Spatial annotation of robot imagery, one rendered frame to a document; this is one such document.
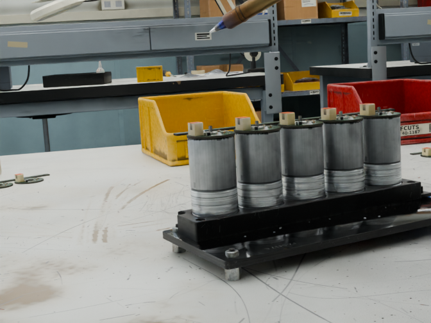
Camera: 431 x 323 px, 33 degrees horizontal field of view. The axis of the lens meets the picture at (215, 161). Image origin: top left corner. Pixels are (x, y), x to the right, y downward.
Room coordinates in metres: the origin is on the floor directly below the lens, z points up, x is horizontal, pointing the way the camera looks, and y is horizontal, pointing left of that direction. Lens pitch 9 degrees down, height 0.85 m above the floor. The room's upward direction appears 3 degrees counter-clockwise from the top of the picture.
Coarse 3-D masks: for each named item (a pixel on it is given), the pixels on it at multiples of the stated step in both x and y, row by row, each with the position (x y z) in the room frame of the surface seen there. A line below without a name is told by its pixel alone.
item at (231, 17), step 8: (248, 0) 0.36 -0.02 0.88; (256, 0) 0.35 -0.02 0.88; (264, 0) 0.35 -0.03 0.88; (272, 0) 0.35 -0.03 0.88; (280, 0) 0.35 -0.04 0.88; (240, 8) 0.35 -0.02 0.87; (248, 8) 0.35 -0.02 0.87; (256, 8) 0.35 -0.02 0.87; (264, 8) 0.35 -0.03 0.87; (224, 16) 0.36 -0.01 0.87; (232, 16) 0.36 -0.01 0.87; (240, 16) 0.35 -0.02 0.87; (248, 16) 0.35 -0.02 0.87; (224, 24) 0.36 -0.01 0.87; (232, 24) 0.36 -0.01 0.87
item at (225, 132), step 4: (208, 132) 0.36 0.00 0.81; (220, 132) 0.37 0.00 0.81; (224, 132) 0.37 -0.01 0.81; (228, 132) 0.37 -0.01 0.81; (232, 132) 0.37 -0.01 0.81; (188, 136) 0.36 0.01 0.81; (192, 136) 0.36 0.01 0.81; (196, 136) 0.36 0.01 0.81; (200, 136) 0.36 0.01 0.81; (204, 136) 0.36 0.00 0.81; (208, 136) 0.36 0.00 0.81; (212, 136) 0.36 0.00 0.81; (216, 136) 0.36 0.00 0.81; (220, 136) 0.36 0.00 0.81; (224, 136) 0.36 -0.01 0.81; (228, 136) 0.36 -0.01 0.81
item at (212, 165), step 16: (192, 144) 0.36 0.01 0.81; (208, 144) 0.36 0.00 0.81; (224, 144) 0.36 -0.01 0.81; (192, 160) 0.36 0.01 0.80; (208, 160) 0.36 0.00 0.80; (224, 160) 0.36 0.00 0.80; (192, 176) 0.36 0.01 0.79; (208, 176) 0.36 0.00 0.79; (224, 176) 0.36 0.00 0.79; (192, 192) 0.36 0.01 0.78; (208, 192) 0.36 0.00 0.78; (224, 192) 0.36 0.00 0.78; (192, 208) 0.36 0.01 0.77; (208, 208) 0.36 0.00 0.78; (224, 208) 0.36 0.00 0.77
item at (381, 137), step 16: (384, 112) 0.42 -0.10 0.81; (368, 128) 0.41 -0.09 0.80; (384, 128) 0.41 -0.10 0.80; (368, 144) 0.41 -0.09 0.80; (384, 144) 0.41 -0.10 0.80; (400, 144) 0.42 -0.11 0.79; (368, 160) 0.41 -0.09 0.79; (384, 160) 0.41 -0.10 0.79; (368, 176) 0.41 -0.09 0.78; (384, 176) 0.41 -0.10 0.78; (400, 176) 0.41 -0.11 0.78
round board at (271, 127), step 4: (252, 128) 0.37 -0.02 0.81; (256, 128) 0.37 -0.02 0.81; (268, 128) 0.38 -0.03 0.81; (272, 128) 0.38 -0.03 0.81; (276, 128) 0.37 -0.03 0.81; (236, 132) 0.38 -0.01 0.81; (240, 132) 0.37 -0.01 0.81; (244, 132) 0.37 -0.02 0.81; (248, 132) 0.37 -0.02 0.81; (252, 132) 0.37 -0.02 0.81; (256, 132) 0.37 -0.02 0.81; (260, 132) 0.37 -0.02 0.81; (264, 132) 0.37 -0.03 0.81
